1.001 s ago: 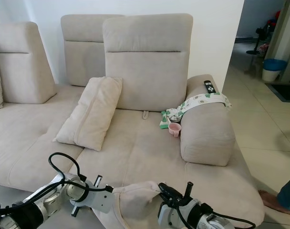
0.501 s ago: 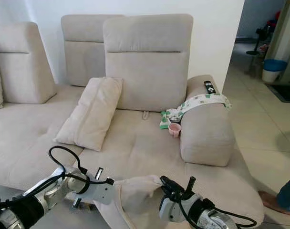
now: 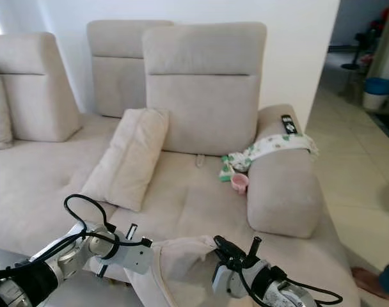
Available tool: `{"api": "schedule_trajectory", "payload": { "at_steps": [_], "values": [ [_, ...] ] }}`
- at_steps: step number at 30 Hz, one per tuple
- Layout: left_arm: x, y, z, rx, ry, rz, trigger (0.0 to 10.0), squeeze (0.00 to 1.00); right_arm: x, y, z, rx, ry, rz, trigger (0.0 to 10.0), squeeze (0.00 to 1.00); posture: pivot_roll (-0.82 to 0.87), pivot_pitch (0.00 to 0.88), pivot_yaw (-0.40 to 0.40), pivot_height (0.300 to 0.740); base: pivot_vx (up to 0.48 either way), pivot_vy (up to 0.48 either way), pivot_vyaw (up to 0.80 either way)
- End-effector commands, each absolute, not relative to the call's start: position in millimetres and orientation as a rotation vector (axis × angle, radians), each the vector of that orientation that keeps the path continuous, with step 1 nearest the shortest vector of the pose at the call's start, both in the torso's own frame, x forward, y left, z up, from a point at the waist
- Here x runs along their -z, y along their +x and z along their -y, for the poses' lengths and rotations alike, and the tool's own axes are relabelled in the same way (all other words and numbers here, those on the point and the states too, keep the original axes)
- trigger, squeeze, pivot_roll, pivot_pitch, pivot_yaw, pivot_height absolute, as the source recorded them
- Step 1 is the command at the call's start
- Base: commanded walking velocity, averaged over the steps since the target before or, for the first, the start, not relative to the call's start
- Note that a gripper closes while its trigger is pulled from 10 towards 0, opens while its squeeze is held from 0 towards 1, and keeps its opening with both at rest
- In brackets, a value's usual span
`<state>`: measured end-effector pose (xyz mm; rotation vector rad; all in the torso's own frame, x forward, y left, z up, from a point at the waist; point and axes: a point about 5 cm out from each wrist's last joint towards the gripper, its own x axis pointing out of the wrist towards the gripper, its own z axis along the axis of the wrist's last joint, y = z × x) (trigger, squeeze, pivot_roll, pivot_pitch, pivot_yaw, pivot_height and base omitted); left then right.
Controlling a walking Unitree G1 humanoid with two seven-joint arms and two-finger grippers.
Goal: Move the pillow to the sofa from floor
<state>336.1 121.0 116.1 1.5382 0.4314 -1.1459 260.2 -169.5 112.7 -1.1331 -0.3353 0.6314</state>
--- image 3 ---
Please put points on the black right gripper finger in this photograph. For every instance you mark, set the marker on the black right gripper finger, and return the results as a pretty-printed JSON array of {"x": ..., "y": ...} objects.
[{"x": 225, "y": 245}]

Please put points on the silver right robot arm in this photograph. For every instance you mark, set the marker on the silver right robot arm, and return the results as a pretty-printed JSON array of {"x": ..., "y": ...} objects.
[{"x": 297, "y": 294}]

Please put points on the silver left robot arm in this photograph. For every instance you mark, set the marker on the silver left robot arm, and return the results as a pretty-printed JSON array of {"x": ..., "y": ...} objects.
[{"x": 41, "y": 278}]

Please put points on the beige throw pillow with seam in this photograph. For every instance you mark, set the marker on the beige throw pillow with seam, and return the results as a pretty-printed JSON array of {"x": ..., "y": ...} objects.
[{"x": 127, "y": 163}]

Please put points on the beige fabric sofa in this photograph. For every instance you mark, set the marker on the beige fabric sofa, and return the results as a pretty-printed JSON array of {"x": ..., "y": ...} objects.
[{"x": 47, "y": 198}]

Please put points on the wide beige sofa backrest cushion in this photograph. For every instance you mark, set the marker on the wide beige sofa backrest cushion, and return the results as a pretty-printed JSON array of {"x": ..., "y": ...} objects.
[{"x": 207, "y": 99}]

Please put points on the dark floor mat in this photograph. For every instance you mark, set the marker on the dark floor mat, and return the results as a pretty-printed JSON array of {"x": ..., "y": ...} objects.
[{"x": 385, "y": 125}]

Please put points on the black floor fan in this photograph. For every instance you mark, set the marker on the black floor fan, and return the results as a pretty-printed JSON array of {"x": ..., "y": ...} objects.
[{"x": 356, "y": 50}]

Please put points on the pink cup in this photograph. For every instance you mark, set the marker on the pink cup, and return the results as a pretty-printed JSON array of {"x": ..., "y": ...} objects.
[{"x": 240, "y": 184}]

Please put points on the white cloth with green print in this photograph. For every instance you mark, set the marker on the white cloth with green print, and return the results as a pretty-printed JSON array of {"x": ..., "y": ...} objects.
[{"x": 268, "y": 148}]

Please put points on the person's foot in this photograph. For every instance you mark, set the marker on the person's foot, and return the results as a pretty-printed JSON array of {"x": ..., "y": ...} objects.
[{"x": 366, "y": 283}]

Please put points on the blue and white bin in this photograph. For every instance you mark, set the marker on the blue and white bin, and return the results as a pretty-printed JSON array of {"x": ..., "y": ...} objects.
[{"x": 380, "y": 91}]

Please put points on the red flowers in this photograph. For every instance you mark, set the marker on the red flowers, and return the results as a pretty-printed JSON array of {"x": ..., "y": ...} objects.
[{"x": 385, "y": 19}]

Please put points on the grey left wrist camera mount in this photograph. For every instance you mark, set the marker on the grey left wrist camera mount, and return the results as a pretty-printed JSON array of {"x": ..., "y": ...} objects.
[{"x": 132, "y": 256}]

